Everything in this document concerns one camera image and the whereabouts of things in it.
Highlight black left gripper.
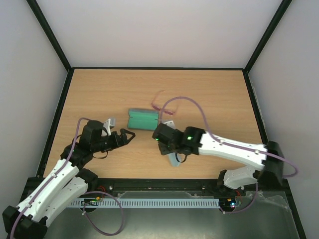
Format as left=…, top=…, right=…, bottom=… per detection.
left=92, top=128, right=136, bottom=153

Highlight blue cleaning cloth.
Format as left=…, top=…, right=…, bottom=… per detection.
left=168, top=153, right=181, bottom=167

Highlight grey-blue glasses case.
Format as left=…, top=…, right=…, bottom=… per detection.
left=128, top=108, right=159, bottom=131

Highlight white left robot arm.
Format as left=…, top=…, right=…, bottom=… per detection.
left=2, top=119, right=136, bottom=239

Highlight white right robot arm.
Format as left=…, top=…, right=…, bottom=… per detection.
left=152, top=123, right=284, bottom=195

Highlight pink sunglasses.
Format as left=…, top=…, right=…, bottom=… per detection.
left=151, top=90, right=180, bottom=116

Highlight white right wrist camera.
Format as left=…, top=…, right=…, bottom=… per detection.
left=163, top=120, right=176, bottom=129

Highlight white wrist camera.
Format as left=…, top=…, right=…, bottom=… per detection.
left=102, top=118, right=116, bottom=136
left=163, top=120, right=176, bottom=129

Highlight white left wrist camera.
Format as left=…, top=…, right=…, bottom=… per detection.
left=102, top=118, right=116, bottom=136

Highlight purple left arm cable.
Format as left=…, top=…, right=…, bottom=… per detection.
left=8, top=118, right=124, bottom=239

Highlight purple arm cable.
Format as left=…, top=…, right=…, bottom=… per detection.
left=159, top=96, right=299, bottom=215
left=8, top=118, right=124, bottom=239

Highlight light blue cable duct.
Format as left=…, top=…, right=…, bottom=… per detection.
left=67, top=198, right=220, bottom=209

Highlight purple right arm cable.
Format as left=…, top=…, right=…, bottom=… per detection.
left=159, top=96, right=299, bottom=215

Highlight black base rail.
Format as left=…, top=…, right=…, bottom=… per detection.
left=24, top=177, right=290, bottom=197

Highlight black frame corner post left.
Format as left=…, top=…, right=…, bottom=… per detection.
left=25, top=0, right=73, bottom=73

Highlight black frame corner post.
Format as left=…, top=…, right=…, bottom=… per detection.
left=25, top=0, right=73, bottom=73
left=244, top=0, right=293, bottom=73

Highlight black frame corner post right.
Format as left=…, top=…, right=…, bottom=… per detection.
left=244, top=0, right=293, bottom=73

